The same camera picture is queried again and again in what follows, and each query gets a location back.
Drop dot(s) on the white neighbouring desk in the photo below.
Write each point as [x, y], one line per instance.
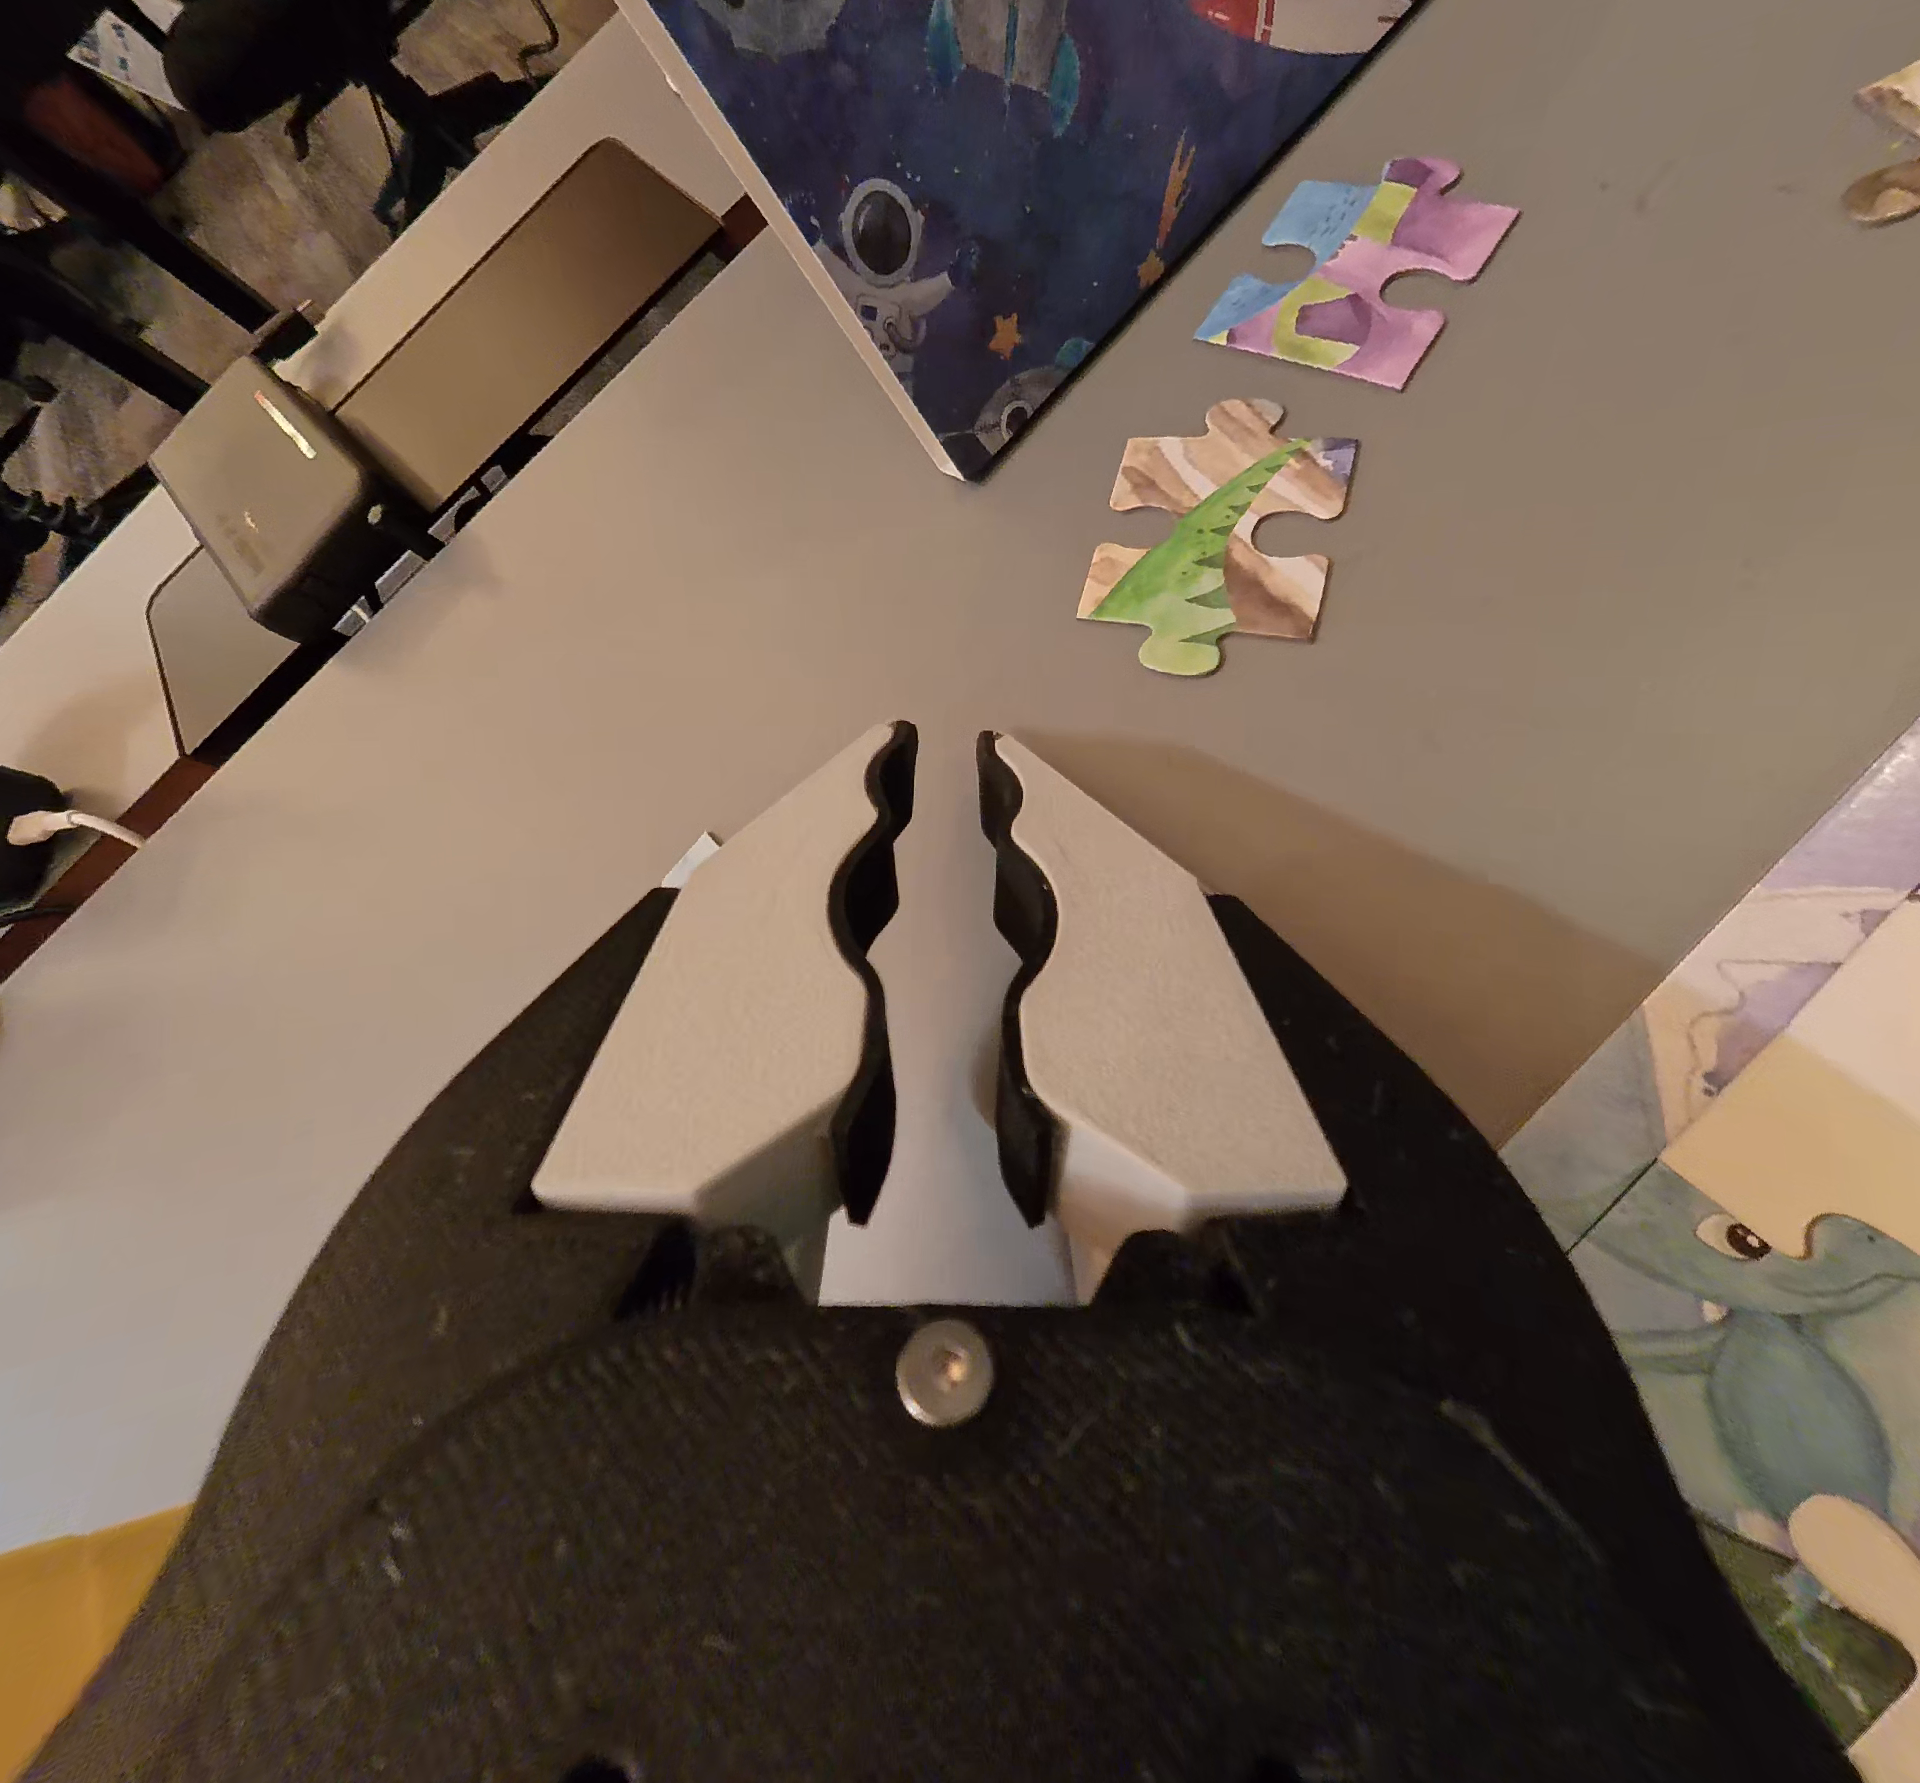
[60, 673]

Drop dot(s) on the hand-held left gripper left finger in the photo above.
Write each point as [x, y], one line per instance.
[728, 1047]

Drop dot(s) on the illustrated puzzle box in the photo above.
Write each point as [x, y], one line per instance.
[931, 161]

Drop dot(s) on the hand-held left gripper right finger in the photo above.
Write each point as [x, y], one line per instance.
[1163, 1047]

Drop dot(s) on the small black charger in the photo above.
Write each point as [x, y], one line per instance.
[22, 829]

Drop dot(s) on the dinosaur puzzle board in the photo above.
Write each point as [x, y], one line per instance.
[1831, 1093]

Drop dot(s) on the dark grey charger box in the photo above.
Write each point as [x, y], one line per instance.
[270, 507]

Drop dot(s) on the dark desk frame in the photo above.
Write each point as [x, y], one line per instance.
[150, 267]

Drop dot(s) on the scattered loose puzzle pieces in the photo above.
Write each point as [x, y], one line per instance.
[1887, 195]

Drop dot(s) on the yellow box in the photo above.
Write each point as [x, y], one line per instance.
[60, 1647]

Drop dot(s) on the black office chair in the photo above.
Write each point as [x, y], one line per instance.
[285, 28]

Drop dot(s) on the purple blue yellow puzzle piece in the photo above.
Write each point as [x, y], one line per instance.
[1380, 281]

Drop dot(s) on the green tail brown puzzle piece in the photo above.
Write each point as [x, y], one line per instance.
[1214, 553]

